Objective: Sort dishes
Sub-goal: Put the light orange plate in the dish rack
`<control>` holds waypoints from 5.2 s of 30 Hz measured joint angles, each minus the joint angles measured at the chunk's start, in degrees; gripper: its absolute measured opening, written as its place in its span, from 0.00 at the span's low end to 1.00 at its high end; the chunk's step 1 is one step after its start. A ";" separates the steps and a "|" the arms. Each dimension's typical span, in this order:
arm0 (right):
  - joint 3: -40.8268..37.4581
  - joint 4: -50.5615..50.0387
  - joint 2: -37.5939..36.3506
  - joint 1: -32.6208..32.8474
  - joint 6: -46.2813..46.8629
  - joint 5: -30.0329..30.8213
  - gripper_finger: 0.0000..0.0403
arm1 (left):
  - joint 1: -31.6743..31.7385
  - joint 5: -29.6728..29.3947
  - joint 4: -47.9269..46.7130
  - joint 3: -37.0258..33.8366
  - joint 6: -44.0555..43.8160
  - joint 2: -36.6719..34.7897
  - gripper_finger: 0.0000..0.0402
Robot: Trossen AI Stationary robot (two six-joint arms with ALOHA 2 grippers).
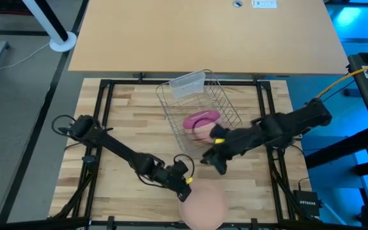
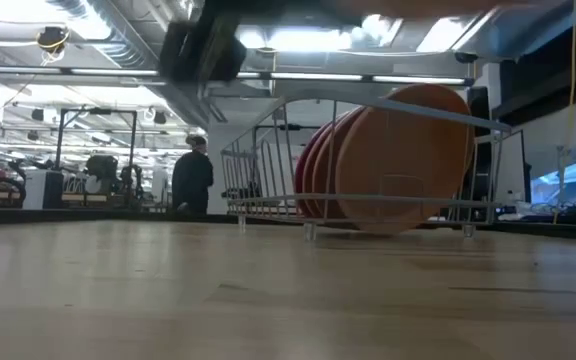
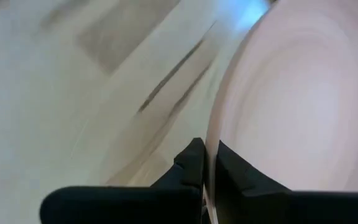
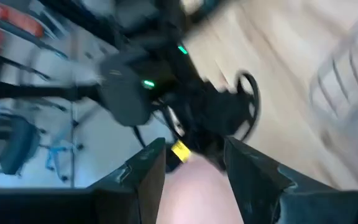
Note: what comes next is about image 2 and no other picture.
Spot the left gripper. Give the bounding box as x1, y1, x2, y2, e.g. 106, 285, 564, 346
195, 0, 369, 29

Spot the pale pink round plate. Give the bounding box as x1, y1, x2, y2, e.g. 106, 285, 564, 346
301, 117, 349, 219

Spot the magenta round plate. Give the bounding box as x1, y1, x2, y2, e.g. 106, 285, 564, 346
294, 127, 334, 217

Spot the red round plate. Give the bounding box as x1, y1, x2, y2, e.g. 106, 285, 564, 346
311, 105, 367, 221

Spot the orange round plate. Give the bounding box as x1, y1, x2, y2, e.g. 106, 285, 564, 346
335, 83, 475, 236

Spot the long ceiling light strip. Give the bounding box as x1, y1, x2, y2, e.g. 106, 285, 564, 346
0, 64, 469, 85

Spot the person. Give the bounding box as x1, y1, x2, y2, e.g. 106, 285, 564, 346
170, 133, 215, 215

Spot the black background robot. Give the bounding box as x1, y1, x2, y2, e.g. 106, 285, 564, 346
82, 153, 144, 209

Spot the black framed white panel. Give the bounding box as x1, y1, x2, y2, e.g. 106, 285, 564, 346
495, 128, 532, 206

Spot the white box appliance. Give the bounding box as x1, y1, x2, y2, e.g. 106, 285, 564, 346
21, 168, 65, 210

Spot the monitor with blue screen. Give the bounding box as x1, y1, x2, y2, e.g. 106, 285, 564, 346
530, 158, 576, 206

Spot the silver ventilation duct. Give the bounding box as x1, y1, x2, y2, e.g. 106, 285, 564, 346
45, 0, 169, 70

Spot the white wire dish rack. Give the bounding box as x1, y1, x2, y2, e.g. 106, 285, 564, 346
220, 89, 514, 242

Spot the black metal stand frame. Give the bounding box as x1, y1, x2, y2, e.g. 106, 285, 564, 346
53, 106, 140, 210

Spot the hanging orange cable reel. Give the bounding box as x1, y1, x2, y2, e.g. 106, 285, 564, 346
35, 24, 72, 67

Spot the yellow cable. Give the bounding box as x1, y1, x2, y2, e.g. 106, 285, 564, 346
552, 0, 576, 225

